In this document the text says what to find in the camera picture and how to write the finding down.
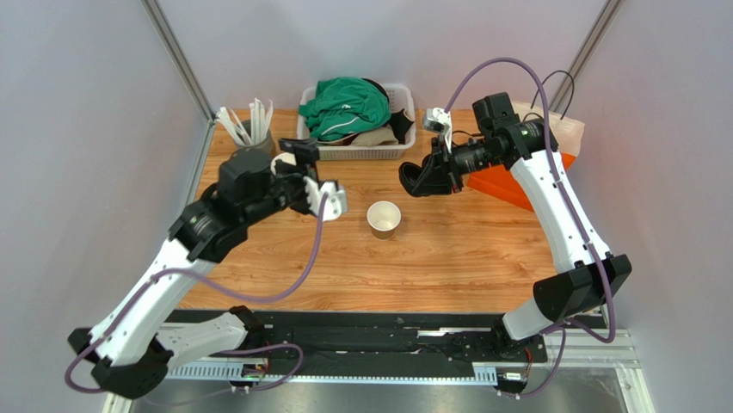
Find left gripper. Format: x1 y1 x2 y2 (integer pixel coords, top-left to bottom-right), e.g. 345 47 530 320
245 139 325 226

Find single brown paper cup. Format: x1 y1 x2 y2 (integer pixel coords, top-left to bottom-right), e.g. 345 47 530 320
366 200 402 240

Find orange paper bag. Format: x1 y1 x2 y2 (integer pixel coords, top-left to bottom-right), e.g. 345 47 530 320
466 70 587 213

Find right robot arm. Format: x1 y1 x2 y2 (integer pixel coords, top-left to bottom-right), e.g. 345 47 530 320
399 93 631 360

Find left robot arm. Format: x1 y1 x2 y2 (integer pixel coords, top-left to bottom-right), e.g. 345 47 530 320
64 139 347 399

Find stack of paper cups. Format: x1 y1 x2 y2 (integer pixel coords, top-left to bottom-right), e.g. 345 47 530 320
270 152 299 176

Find grey straw holder cup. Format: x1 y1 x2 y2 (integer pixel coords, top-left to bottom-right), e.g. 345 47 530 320
232 120 276 157

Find white wrapped straws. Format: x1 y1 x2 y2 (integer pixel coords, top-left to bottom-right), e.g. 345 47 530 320
215 97 274 147

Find green garment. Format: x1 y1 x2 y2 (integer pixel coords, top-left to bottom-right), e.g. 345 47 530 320
298 77 391 142

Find beige cloth in basket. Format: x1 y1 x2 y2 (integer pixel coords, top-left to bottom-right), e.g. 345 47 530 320
349 126 399 147

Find black cloth in basket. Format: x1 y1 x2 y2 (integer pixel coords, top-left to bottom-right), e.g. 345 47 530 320
364 78 415 145

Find white plastic basket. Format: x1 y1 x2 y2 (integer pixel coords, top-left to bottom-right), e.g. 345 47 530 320
318 83 417 161

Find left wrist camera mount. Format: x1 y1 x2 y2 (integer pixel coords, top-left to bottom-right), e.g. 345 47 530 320
303 177 348 222

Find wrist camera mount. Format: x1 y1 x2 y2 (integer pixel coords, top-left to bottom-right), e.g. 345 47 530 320
422 108 453 153
303 177 348 222

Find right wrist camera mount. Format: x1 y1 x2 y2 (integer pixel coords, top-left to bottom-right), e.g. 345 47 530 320
422 108 453 153

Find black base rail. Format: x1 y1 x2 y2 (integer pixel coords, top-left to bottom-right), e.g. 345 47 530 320
122 309 639 385

